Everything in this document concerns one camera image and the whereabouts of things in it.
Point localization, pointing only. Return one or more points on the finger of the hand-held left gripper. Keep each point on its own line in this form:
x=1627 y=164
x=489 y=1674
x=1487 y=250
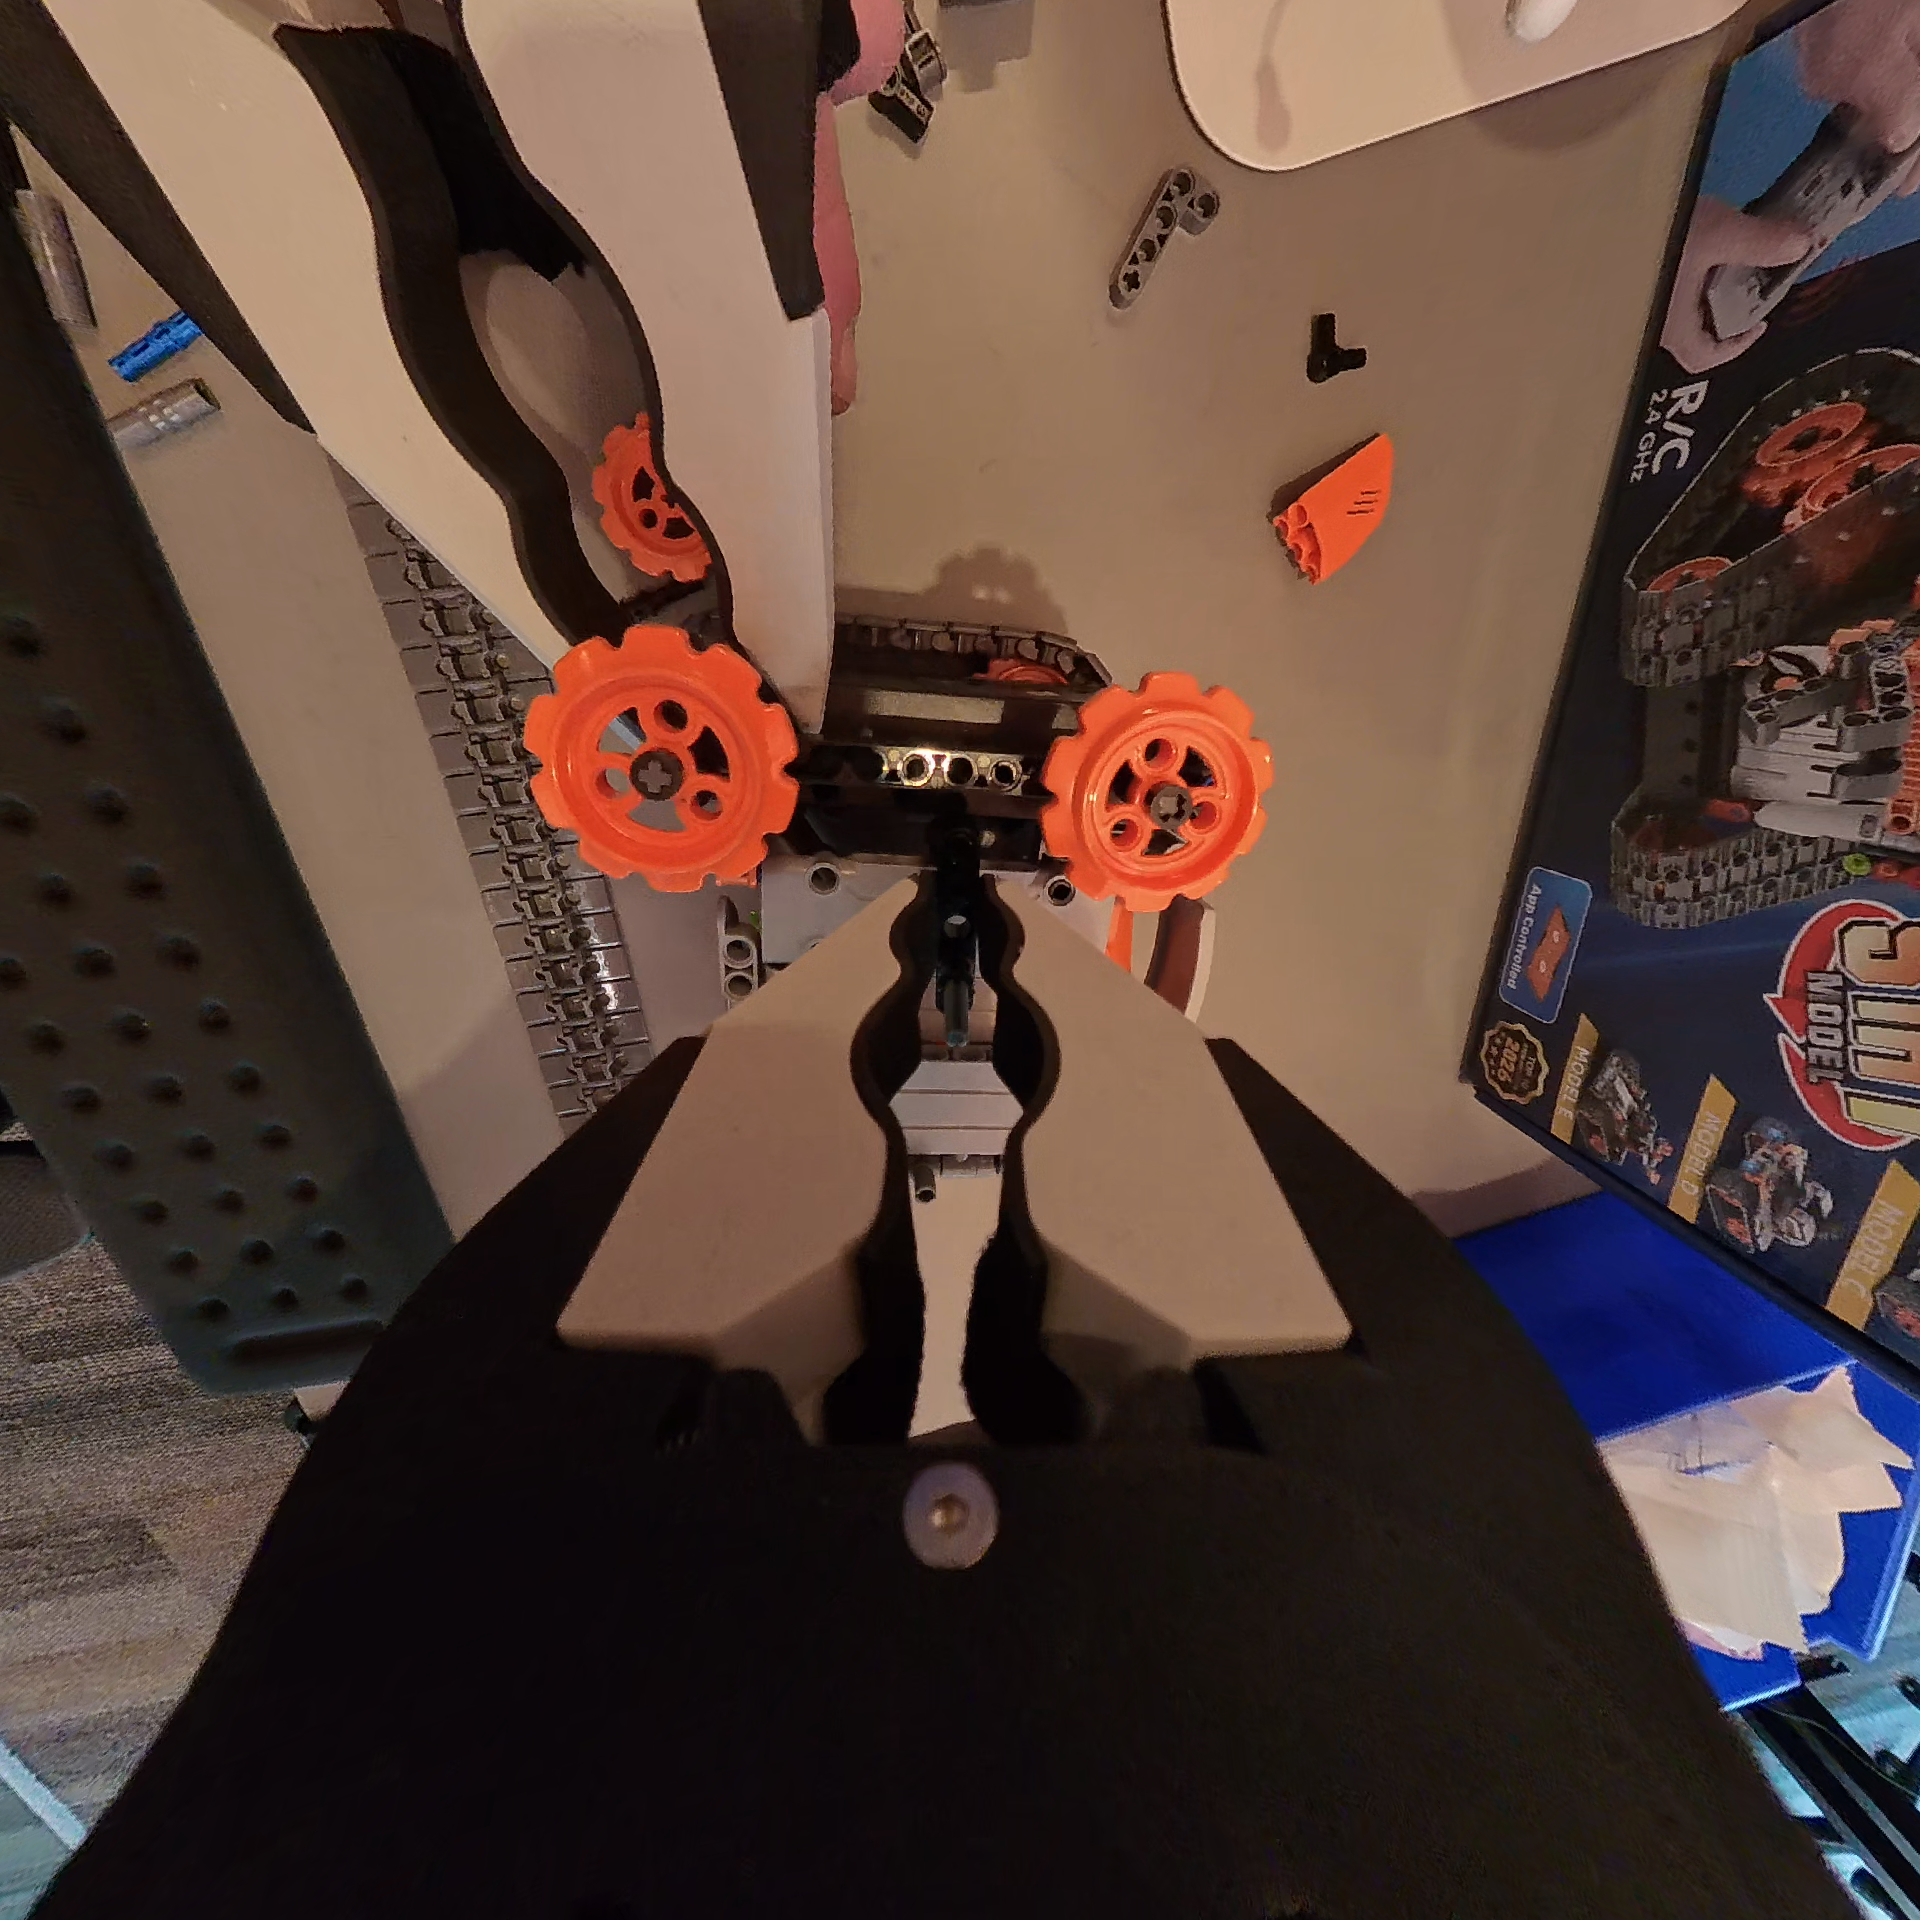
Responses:
x=750 y=511
x=240 y=212

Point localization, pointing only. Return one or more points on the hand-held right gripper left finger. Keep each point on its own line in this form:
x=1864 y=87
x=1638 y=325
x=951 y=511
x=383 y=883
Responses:
x=720 y=1202

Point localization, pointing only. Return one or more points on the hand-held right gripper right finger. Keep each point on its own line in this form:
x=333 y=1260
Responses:
x=1187 y=1202

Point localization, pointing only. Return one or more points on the grey toy robot vehicle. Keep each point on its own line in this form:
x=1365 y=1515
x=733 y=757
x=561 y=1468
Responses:
x=961 y=707

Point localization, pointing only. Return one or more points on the orange gear wheel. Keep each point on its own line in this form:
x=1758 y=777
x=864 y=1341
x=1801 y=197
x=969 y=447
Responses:
x=585 y=813
x=1086 y=855
x=637 y=511

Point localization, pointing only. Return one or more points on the black pin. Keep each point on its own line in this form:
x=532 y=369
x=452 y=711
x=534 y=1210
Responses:
x=956 y=901

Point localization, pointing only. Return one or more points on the blue plastic bin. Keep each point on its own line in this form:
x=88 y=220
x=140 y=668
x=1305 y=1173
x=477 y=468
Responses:
x=1622 y=1322

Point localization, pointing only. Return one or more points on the small orange connector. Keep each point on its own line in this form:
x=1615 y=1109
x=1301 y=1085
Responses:
x=1343 y=511

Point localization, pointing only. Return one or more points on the person's left hand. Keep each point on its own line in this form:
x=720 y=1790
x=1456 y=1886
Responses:
x=873 y=181

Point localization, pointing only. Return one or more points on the grey axle tube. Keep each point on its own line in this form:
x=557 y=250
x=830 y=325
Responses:
x=166 y=419

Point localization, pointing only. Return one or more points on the dark grey angled beam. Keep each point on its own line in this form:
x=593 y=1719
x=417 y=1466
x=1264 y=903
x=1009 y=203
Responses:
x=1156 y=247

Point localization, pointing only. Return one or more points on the white book stand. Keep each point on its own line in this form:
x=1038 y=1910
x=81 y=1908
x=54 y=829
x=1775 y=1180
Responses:
x=1352 y=77

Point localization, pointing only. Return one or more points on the small black clip piece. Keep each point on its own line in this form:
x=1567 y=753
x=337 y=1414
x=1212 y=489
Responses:
x=1332 y=356

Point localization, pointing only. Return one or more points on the black dimpled mat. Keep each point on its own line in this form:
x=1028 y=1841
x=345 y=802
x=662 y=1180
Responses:
x=152 y=901

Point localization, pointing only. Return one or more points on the robot kit box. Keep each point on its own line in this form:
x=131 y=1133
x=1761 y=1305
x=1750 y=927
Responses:
x=1740 y=750

